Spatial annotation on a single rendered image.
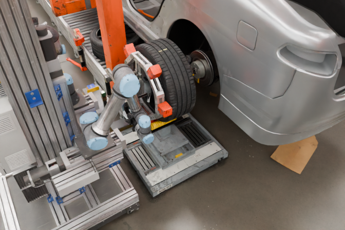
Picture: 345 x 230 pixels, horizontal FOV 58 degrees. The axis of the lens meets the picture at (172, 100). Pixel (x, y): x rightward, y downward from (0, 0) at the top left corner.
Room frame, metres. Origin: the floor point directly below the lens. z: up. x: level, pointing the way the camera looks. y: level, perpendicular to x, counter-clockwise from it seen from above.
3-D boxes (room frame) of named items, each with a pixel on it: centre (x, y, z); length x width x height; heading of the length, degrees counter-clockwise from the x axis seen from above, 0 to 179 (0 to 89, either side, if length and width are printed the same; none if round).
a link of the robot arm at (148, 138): (1.44, 0.18, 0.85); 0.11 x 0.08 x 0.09; 32
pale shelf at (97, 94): (2.30, 0.72, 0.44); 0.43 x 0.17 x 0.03; 32
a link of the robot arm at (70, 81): (1.83, 0.80, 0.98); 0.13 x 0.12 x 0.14; 109
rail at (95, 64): (3.44, 1.14, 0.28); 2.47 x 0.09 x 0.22; 32
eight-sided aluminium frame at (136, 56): (1.96, 0.23, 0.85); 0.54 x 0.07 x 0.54; 32
